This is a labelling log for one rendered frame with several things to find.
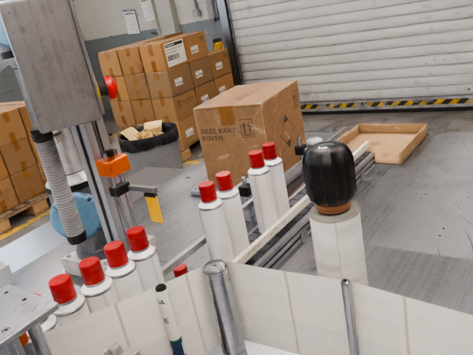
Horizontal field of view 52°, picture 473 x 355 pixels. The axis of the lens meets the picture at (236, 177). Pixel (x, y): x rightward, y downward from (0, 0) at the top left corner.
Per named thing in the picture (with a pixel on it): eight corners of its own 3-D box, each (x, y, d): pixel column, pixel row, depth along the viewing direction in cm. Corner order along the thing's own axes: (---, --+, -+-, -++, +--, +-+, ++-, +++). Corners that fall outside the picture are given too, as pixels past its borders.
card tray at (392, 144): (400, 164, 154) (400, 153, 152) (326, 160, 169) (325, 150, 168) (427, 134, 176) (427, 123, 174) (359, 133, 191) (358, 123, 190)
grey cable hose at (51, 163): (76, 247, 83) (36, 131, 76) (64, 244, 85) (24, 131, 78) (92, 237, 86) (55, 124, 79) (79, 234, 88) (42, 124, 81)
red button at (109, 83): (95, 79, 74) (114, 75, 75) (93, 77, 78) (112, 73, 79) (102, 103, 76) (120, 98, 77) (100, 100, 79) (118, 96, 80)
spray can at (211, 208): (227, 279, 101) (207, 189, 94) (208, 274, 104) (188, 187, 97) (241, 265, 105) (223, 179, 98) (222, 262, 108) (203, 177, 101)
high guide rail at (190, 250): (84, 339, 80) (82, 332, 79) (80, 337, 81) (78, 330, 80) (347, 130, 158) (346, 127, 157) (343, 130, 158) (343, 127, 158)
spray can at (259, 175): (273, 237, 114) (258, 156, 107) (255, 234, 118) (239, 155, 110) (284, 227, 118) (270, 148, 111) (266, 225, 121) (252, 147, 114)
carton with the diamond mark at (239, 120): (274, 188, 150) (260, 103, 140) (209, 187, 161) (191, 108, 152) (307, 153, 174) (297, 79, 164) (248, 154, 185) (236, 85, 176)
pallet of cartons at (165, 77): (185, 163, 471) (157, 44, 431) (122, 162, 516) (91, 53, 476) (245, 125, 564) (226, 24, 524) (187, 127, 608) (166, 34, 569)
